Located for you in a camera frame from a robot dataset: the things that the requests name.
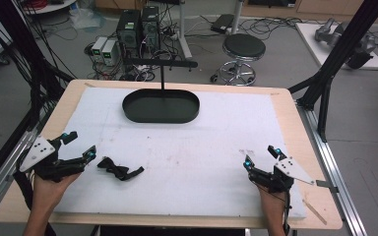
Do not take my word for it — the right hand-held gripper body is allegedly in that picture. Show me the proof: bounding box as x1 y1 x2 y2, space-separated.
247 156 316 194

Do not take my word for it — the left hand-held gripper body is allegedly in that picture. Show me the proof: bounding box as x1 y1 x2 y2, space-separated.
19 135 88 183

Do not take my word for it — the black bow tie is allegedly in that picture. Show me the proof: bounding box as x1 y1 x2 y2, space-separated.
96 156 146 182

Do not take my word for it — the person's right hand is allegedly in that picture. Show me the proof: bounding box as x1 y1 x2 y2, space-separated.
258 187 288 214

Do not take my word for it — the person's left hand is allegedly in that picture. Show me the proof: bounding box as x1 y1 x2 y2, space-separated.
31 172 82 211

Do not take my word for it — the thin wooden stick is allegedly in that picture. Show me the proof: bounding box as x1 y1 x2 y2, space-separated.
301 199 329 226

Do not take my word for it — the white foam mat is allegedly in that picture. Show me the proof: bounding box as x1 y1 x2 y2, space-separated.
53 86 308 220

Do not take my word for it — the black stand with oval tray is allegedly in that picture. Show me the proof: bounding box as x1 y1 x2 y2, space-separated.
121 58 201 125

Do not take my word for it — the white power supply unit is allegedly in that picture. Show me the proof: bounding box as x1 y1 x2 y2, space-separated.
100 39 119 67
91 35 108 64

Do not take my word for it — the black round stool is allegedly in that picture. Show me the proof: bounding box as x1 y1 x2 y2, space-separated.
209 32 267 88

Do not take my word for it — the white floor board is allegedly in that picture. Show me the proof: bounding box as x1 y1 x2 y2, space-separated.
294 22 378 71

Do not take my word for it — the black computer tower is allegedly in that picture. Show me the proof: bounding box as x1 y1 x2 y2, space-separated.
140 5 161 52
115 9 143 61

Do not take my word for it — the clear plastic bag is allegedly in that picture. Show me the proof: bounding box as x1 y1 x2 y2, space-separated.
68 5 106 31

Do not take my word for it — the round white table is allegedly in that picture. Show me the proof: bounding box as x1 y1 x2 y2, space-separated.
22 0 77 16

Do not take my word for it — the black flat box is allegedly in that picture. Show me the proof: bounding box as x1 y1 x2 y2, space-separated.
210 13 236 34

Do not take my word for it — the white desk leg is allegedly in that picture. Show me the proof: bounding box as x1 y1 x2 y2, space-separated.
230 0 246 35
176 0 194 60

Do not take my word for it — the black wrist strap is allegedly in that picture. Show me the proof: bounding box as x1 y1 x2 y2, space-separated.
12 169 36 211

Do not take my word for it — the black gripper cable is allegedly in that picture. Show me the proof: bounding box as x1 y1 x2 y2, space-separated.
283 189 292 236

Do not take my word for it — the metal bracket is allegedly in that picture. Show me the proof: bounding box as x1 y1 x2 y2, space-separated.
315 179 340 194

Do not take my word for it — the aluminium rail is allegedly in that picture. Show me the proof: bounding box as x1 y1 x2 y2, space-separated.
0 126 48 219
295 99 369 236

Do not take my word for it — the black metal frame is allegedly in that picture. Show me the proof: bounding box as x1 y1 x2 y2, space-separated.
0 0 76 195
287 0 378 144

